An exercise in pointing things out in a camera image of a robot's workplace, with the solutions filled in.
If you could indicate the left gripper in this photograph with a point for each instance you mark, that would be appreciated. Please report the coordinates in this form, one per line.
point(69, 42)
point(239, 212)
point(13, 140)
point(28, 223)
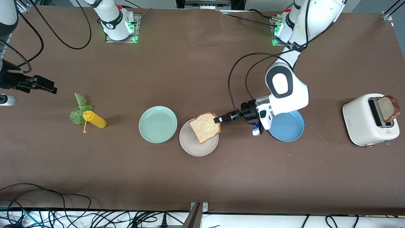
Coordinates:
point(247, 110)

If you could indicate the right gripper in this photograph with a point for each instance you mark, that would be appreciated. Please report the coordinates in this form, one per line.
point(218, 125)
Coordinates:
point(9, 77)

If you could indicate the brown bread slice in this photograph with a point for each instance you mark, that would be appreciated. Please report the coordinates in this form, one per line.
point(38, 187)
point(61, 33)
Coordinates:
point(387, 109)
point(205, 128)

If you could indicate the green lettuce leaf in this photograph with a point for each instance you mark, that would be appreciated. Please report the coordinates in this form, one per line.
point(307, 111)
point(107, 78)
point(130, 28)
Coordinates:
point(77, 114)

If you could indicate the yellow squeeze bottle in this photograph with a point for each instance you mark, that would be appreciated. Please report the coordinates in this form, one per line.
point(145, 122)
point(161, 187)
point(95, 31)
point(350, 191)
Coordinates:
point(96, 120)

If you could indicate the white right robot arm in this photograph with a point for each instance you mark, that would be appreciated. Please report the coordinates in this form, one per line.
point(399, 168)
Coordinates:
point(114, 19)

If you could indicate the beige plate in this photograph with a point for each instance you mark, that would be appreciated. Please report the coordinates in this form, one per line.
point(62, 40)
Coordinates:
point(197, 150)

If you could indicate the blue plate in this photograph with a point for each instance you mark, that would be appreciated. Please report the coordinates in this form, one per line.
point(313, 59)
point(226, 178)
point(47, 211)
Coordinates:
point(288, 129)

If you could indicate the mint green plate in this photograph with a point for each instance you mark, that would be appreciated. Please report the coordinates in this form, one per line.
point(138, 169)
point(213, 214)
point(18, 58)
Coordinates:
point(157, 124)

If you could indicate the brown table cover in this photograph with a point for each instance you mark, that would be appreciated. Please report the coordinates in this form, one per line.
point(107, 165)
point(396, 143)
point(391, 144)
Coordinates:
point(190, 79)

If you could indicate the black power plug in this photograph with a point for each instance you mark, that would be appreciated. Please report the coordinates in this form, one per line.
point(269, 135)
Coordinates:
point(164, 221)

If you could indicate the white toaster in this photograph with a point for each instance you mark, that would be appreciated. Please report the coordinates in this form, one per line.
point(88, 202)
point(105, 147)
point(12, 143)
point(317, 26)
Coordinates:
point(359, 123)

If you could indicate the aluminium frame rail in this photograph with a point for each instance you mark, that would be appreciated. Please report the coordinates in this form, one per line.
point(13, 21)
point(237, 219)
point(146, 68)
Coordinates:
point(25, 6)

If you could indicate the grey left arm base plate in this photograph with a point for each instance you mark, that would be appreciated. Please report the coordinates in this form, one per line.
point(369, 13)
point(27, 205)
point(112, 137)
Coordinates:
point(275, 42)

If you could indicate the small metal bracket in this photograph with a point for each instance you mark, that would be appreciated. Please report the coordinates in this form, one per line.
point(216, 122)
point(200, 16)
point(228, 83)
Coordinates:
point(205, 207)

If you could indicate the grey metal post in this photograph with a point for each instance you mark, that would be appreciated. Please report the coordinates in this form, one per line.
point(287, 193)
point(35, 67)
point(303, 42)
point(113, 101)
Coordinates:
point(193, 220)

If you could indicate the grey metal mount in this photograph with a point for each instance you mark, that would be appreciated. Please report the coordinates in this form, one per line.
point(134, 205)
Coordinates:
point(208, 3)

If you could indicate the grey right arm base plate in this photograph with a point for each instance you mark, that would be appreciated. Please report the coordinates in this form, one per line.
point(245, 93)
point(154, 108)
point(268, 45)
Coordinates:
point(138, 31)

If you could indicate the aluminium frame bracket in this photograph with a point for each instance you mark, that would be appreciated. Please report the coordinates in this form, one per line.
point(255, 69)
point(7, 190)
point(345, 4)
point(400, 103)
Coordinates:
point(386, 16)

